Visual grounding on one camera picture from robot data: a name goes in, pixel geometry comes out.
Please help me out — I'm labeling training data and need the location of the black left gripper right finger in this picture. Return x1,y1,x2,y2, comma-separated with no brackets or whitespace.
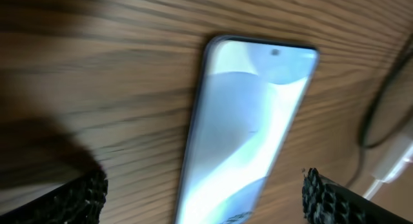
302,168,412,224

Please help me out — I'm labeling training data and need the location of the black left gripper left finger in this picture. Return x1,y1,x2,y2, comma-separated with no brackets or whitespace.
1,169,108,224

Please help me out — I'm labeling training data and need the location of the black charger cable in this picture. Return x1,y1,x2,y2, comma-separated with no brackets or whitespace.
345,33,413,188

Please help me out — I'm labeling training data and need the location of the Galaxy smartphone blue screen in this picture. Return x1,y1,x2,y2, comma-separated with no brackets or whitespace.
174,34,319,224

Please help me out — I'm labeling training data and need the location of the white power strip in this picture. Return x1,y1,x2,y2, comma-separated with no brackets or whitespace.
372,129,412,183

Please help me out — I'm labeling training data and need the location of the white power strip cord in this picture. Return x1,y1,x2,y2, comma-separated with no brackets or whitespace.
363,179,383,201

